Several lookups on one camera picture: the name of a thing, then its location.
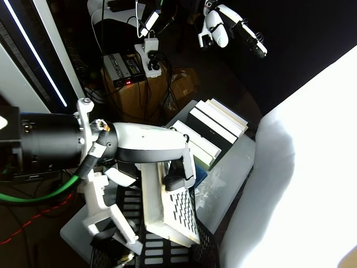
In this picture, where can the white power adapter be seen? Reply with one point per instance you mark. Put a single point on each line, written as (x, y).
(149, 23)
(151, 44)

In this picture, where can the white spine book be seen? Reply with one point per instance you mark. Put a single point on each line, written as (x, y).
(214, 123)

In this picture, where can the clear crinkled plastic film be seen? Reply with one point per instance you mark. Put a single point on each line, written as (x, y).
(212, 185)

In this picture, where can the brown cardboard box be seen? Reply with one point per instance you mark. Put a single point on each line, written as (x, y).
(184, 83)
(131, 103)

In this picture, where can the silver power supply unit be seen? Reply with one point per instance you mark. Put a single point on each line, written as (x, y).
(115, 68)

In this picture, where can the black perforated file tray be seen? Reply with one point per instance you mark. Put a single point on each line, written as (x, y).
(207, 245)

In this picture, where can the black Let It Be book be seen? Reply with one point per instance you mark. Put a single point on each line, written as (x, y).
(212, 134)

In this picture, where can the white cloth backdrop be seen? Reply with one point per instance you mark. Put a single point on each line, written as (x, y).
(306, 167)

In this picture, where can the plain cream book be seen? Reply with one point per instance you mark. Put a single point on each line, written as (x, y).
(152, 195)

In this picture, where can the white column with light strip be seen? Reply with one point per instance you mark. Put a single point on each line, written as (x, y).
(16, 78)

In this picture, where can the white power strip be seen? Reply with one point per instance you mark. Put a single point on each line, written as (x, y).
(152, 71)

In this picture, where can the cream spine book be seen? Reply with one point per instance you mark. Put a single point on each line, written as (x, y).
(223, 117)

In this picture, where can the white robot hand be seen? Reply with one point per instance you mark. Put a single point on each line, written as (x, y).
(223, 16)
(147, 139)

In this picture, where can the black power supply unit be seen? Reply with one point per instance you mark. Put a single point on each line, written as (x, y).
(134, 68)

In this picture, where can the white rounded base shell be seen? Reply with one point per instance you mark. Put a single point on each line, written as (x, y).
(97, 14)

